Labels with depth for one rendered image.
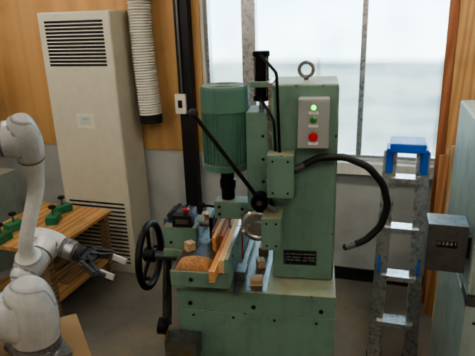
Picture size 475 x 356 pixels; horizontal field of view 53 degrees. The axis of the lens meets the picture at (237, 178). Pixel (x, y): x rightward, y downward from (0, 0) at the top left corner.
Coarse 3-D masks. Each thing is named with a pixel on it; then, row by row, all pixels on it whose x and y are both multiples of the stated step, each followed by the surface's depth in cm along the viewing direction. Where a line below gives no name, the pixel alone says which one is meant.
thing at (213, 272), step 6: (228, 228) 190; (228, 234) 185; (222, 246) 176; (216, 258) 167; (216, 264) 163; (210, 270) 159; (216, 270) 161; (210, 276) 159; (216, 276) 162; (210, 282) 159
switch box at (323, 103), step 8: (304, 104) 152; (312, 104) 152; (320, 104) 151; (328, 104) 151; (304, 112) 153; (320, 112) 152; (328, 112) 152; (304, 120) 154; (320, 120) 153; (328, 120) 152; (304, 128) 154; (312, 128) 154; (320, 128) 154; (328, 128) 153; (304, 136) 155; (320, 136) 154; (328, 136) 154; (304, 144) 156; (320, 144) 155; (328, 144) 155
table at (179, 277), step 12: (204, 228) 201; (204, 240) 190; (240, 240) 189; (168, 252) 190; (180, 252) 189; (192, 252) 180; (204, 252) 180; (216, 252) 180; (240, 252) 189; (180, 276) 168; (192, 276) 167; (204, 276) 166; (228, 276) 165; (228, 288) 166
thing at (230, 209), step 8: (216, 200) 184; (224, 200) 184; (232, 200) 184; (240, 200) 183; (216, 208) 184; (224, 208) 183; (232, 208) 182; (216, 216) 185; (224, 216) 184; (232, 216) 184; (240, 216) 183
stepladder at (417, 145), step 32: (384, 160) 230; (416, 160) 225; (416, 192) 227; (416, 224) 230; (384, 256) 237; (416, 256) 233; (384, 288) 240; (416, 288) 235; (384, 320) 241; (416, 320) 238; (416, 352) 241
